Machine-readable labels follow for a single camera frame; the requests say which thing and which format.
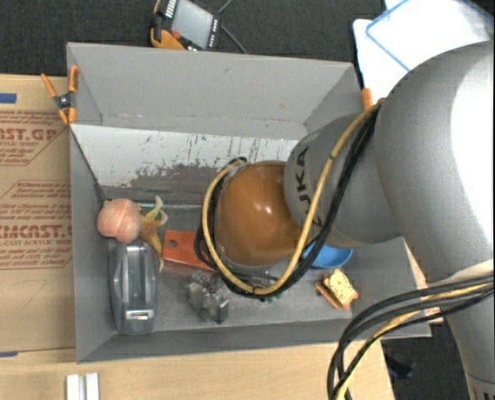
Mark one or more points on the pale pink toy peach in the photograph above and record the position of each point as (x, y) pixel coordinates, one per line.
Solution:
(118, 221)

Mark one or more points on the toy toast sandwich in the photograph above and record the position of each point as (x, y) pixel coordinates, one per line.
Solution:
(339, 288)

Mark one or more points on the grey metal bin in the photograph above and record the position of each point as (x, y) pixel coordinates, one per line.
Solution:
(197, 86)

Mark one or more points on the blue plastic cup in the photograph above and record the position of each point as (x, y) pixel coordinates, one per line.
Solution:
(333, 256)

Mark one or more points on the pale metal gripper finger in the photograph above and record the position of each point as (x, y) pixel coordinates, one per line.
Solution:
(197, 290)
(218, 306)

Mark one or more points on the yellow toy banana peel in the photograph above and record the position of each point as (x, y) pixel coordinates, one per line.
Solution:
(152, 225)

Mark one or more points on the brown cardboard board red print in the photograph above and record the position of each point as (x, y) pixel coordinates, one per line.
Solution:
(26, 298)

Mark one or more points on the red-brown flat block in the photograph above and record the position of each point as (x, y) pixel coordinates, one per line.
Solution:
(181, 250)

